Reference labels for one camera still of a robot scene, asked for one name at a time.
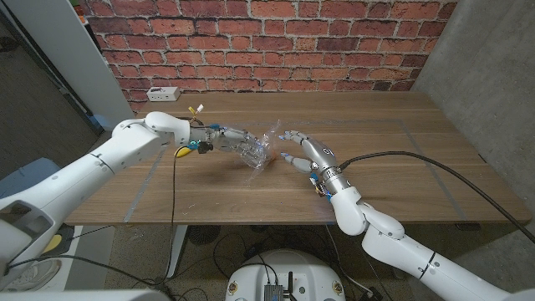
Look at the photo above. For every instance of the white upright panel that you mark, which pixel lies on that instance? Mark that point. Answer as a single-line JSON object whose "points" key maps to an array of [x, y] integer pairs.
{"points": [[71, 54]]}

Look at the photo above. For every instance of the white sneaker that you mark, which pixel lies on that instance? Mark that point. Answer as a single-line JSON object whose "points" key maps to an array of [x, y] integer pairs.
{"points": [[37, 276]]}

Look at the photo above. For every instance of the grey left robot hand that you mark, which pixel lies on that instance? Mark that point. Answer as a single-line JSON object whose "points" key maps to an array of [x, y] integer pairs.
{"points": [[225, 138]]}

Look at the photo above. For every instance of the clear plastic wrap sheet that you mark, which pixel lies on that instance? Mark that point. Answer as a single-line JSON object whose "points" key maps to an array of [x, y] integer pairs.
{"points": [[271, 138]]}

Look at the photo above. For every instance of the blue plastic bin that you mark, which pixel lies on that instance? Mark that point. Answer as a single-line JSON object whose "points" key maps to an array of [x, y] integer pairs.
{"points": [[29, 173]]}

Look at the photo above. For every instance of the white power strip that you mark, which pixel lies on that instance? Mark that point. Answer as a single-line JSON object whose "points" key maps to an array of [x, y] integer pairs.
{"points": [[163, 94]]}

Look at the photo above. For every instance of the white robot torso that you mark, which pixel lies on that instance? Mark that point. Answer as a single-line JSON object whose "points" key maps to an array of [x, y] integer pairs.
{"points": [[301, 271]]}

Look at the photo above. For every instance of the grey electronics box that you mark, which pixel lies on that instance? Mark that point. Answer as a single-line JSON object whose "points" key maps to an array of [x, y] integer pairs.
{"points": [[273, 293]]}

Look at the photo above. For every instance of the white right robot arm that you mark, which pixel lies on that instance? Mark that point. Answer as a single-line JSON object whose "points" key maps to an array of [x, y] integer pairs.
{"points": [[397, 246]]}

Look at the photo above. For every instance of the brick print backdrop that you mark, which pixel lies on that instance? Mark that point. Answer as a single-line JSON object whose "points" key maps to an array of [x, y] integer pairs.
{"points": [[267, 42]]}

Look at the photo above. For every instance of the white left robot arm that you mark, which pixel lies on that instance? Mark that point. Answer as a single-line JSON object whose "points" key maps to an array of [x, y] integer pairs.
{"points": [[83, 167]]}

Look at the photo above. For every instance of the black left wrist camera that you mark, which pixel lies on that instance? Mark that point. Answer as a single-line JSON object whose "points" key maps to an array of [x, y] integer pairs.
{"points": [[205, 147]]}

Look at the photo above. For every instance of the yellow banana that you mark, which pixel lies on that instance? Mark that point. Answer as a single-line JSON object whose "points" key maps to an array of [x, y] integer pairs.
{"points": [[181, 152]]}

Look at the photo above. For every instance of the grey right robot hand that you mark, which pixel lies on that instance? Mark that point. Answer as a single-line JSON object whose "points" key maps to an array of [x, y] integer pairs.
{"points": [[322, 156]]}

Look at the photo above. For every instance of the metal table leg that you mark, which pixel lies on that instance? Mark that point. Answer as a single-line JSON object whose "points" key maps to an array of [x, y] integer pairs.
{"points": [[400, 273], [179, 251]]}

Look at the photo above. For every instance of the yellow black foot pedal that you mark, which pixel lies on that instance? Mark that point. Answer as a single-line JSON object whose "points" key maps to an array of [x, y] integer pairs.
{"points": [[53, 244]]}

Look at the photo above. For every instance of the black floor fan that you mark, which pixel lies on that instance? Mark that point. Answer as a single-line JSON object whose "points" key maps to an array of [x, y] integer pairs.
{"points": [[202, 234]]}

